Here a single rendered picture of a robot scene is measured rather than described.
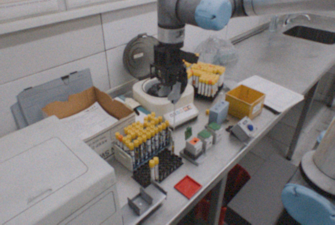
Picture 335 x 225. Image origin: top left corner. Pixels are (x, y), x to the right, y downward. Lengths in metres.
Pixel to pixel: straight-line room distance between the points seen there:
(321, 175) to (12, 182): 0.60
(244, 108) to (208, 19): 0.65
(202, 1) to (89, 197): 0.47
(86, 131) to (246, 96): 0.75
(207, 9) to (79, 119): 0.73
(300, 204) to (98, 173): 0.41
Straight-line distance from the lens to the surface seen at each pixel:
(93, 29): 1.17
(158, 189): 0.84
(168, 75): 0.72
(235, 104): 1.19
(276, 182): 0.88
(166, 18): 0.67
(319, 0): 0.61
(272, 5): 0.65
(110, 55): 1.25
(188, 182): 0.91
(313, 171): 0.59
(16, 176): 0.61
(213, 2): 0.58
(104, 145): 0.95
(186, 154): 0.98
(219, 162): 0.99
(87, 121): 1.10
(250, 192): 0.83
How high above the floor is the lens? 1.58
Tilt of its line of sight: 32 degrees down
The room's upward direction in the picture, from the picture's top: straight up
